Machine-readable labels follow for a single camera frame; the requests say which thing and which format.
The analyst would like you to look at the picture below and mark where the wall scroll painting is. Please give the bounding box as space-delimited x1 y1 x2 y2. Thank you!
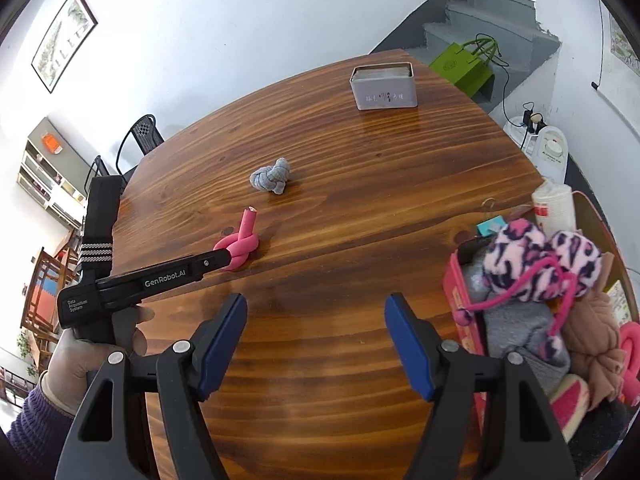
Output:
591 0 640 92

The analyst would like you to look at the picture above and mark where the wooden stool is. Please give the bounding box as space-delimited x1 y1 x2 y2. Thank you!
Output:
52 229 85 281

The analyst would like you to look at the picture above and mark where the person's left hand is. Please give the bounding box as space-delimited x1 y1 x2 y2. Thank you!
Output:
41 306 156 416

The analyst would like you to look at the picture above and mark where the red storage box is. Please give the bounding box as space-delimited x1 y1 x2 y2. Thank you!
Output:
442 189 640 477

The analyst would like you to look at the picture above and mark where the potted plant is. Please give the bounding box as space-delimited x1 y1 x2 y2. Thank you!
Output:
16 332 40 378

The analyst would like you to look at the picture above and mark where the dark grey fuzzy ball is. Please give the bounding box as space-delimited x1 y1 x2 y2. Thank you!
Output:
566 399 632 477

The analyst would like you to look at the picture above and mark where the grey knotted rope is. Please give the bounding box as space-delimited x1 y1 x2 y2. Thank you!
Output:
249 157 292 196

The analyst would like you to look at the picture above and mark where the teal card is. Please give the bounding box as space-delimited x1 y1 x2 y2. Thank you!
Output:
476 215 506 237

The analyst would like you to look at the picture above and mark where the green paper bag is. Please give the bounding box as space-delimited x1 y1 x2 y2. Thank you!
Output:
429 34 502 99

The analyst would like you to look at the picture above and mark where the pink knotted foam rope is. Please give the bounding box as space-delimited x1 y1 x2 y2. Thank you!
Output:
213 206 261 272

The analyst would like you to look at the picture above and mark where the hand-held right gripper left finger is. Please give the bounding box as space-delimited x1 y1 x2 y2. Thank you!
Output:
57 293 248 480

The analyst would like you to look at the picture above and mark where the wooden chair orange seat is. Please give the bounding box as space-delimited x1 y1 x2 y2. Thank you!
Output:
21 246 68 362

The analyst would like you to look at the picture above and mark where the white floor appliance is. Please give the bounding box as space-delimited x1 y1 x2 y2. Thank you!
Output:
502 102 569 182

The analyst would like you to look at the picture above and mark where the white shelf cabinet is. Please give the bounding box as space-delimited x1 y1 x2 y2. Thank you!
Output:
17 117 92 232

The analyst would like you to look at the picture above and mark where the cream embroidered knit cap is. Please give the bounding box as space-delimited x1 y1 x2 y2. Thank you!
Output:
549 374 592 442

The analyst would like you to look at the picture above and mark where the grey staircase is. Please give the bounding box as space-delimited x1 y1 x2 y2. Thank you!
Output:
421 0 562 70

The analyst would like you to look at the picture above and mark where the beige brown cloth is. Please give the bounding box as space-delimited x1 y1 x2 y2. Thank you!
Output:
561 251 627 407

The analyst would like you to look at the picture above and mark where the framed wall picture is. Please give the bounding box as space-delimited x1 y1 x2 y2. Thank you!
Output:
30 0 99 94

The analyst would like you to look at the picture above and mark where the person's left forearm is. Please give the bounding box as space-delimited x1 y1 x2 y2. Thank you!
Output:
4 384 77 480

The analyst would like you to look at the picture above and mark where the pink foam ring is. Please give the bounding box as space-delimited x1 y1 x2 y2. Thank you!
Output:
617 321 640 407

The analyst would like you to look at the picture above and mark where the grey tin box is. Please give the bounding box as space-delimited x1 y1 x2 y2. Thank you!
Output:
348 61 419 111

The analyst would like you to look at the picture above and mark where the black metal chair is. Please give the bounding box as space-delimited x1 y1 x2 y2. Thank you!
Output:
84 154 132 197
115 113 165 172

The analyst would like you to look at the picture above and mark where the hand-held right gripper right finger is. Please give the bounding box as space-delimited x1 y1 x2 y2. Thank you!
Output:
384 293 576 480

